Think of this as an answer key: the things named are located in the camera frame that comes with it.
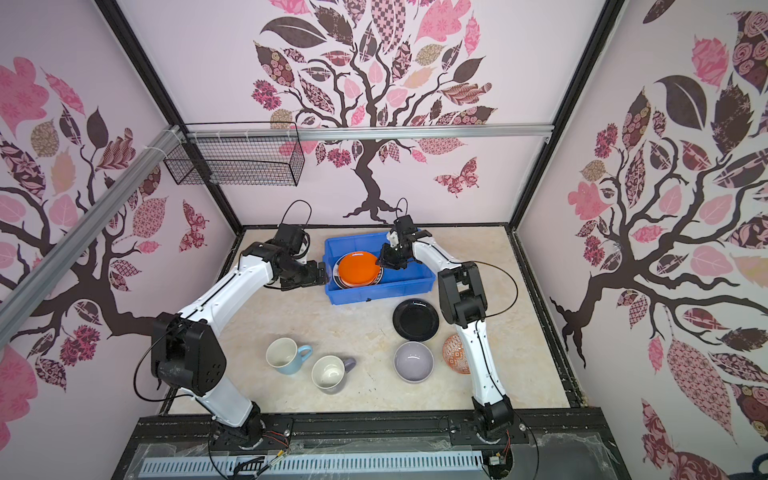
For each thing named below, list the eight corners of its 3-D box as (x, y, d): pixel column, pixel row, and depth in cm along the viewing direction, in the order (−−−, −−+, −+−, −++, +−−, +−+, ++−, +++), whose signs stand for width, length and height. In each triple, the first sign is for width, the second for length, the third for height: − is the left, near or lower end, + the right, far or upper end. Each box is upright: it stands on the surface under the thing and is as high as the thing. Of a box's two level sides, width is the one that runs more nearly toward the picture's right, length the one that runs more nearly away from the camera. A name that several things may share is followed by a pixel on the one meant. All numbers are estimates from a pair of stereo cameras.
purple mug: (315, 395, 81) (308, 386, 75) (319, 366, 86) (314, 355, 80) (353, 395, 81) (349, 386, 75) (355, 366, 86) (352, 355, 80)
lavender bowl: (393, 385, 82) (393, 380, 78) (393, 348, 89) (393, 341, 85) (434, 385, 82) (436, 380, 78) (430, 348, 89) (432, 341, 85)
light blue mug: (272, 371, 86) (259, 358, 78) (284, 348, 90) (274, 334, 82) (302, 382, 84) (293, 370, 76) (314, 357, 88) (306, 344, 80)
